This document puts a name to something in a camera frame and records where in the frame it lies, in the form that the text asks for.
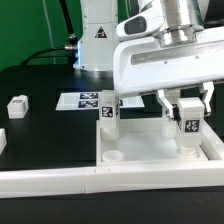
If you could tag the white U-shaped obstacle fence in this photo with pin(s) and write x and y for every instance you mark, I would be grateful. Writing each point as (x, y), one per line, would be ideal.
(112, 178)

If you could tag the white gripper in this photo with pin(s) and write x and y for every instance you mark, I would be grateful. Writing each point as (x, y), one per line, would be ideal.
(143, 67)

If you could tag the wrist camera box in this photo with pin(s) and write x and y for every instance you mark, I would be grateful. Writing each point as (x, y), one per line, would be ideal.
(139, 26)

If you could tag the white square table top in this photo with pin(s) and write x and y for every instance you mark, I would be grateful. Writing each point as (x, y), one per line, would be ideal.
(141, 142)

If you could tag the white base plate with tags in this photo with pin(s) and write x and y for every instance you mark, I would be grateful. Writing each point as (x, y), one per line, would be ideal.
(72, 101)

